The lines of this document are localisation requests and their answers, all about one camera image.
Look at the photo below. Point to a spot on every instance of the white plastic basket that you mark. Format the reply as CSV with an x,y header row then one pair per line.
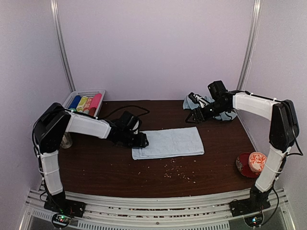
x,y
88,93

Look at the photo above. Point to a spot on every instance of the red floral bowl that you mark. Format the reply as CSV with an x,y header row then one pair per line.
x,y
243,166

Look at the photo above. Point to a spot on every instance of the crumpled light blue towel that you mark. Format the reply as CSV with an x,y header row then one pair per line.
x,y
192,104

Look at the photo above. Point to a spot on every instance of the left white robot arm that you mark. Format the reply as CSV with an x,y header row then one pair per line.
x,y
49,130

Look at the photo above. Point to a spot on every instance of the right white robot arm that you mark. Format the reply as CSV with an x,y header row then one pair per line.
x,y
284,130

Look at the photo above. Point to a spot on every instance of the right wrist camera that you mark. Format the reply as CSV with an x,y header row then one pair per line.
x,y
217,89

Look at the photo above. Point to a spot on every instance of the aluminium frame post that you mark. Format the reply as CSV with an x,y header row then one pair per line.
x,y
252,37
63,53

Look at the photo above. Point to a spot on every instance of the orange white patterned bowl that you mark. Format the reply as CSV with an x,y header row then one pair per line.
x,y
256,161

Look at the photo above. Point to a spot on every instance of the right aluminium frame post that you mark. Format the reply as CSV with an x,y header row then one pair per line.
x,y
252,37

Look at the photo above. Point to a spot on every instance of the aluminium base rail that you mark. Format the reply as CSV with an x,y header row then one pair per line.
x,y
204,212

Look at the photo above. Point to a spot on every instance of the pink rolled towel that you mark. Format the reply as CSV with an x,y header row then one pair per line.
x,y
94,104

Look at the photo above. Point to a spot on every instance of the left aluminium frame post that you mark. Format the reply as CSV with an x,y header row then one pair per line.
x,y
63,53

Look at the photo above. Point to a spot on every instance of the light blue towel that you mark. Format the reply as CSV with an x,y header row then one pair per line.
x,y
170,143
192,104

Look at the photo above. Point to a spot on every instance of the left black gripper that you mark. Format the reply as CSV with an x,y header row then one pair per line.
x,y
140,142

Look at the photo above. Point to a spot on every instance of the blue rolled towel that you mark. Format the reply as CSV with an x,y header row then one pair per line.
x,y
75,102

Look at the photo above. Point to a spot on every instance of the yellow rolled towel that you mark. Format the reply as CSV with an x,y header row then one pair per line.
x,y
81,104

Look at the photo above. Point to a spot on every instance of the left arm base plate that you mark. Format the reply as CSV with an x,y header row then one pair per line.
x,y
71,208

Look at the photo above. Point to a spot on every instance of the beige plastic cup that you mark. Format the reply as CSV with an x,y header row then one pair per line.
x,y
66,141

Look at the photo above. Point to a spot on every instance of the patterned orange rolled towel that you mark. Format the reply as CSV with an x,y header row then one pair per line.
x,y
86,107

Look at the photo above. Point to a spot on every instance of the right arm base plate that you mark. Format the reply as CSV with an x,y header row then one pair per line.
x,y
245,206

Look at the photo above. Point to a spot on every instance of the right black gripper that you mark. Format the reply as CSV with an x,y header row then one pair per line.
x,y
195,117

